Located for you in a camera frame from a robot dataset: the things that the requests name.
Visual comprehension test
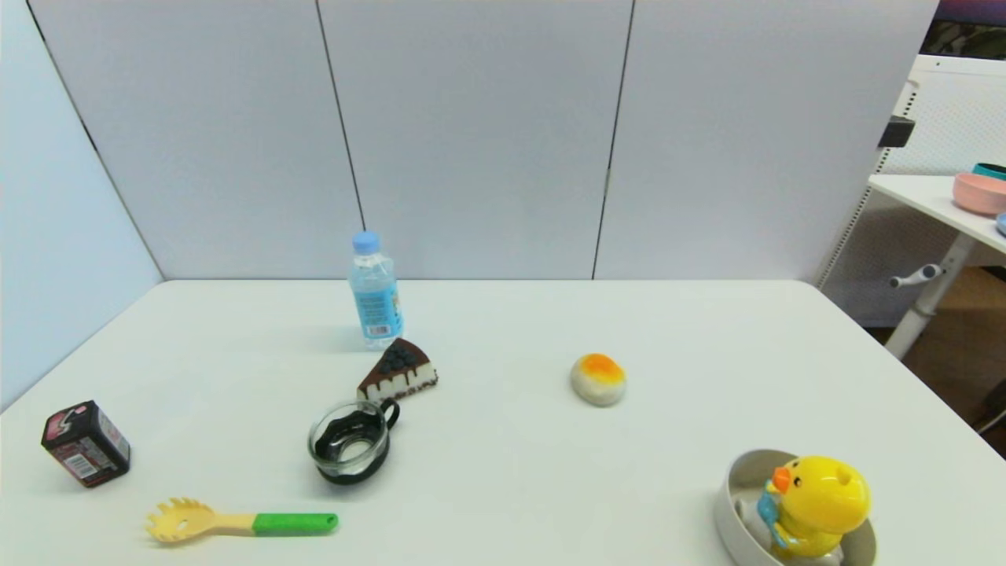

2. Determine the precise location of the grey brown round bowl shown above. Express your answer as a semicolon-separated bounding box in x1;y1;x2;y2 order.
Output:
712;447;878;566

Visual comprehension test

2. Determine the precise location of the black floor object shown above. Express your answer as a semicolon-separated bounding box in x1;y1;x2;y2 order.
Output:
973;380;1006;435

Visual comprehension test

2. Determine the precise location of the chocolate blueberry cake slice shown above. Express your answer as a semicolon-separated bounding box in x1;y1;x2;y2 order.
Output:
358;338;439;403

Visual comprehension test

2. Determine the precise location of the glass cup black handle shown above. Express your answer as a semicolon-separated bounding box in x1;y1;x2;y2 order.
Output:
307;398;402;485

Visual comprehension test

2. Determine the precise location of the clear water bottle blue label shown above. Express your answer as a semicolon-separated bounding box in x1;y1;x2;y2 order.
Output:
349;231;405;351

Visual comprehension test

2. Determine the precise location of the white pegboard panel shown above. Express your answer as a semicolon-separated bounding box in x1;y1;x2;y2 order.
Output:
816;54;1006;328

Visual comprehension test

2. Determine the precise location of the pink bowl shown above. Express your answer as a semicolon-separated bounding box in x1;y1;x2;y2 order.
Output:
953;173;1006;218

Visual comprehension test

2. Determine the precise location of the white table crank handle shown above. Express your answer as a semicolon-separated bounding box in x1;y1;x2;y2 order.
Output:
889;264;943;289

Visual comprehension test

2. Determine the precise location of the white side table top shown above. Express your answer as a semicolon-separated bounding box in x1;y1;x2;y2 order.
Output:
868;174;1006;255

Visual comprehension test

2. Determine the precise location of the white side table leg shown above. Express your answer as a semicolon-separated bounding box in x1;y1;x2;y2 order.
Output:
884;233;976;362

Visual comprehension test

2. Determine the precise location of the black and pink carton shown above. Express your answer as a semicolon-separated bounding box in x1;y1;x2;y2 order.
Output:
42;400;132;489

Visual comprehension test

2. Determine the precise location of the black clip on pegboard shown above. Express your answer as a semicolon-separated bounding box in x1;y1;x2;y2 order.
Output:
877;116;916;149

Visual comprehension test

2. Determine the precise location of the yellow duck toy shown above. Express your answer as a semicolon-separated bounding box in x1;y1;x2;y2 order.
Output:
757;455;872;564

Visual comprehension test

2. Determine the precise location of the yellow pasta spoon green handle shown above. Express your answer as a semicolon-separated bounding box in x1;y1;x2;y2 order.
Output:
146;497;340;544

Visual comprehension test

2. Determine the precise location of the white bun orange top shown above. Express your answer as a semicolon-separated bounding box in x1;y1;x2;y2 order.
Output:
571;353;627;407

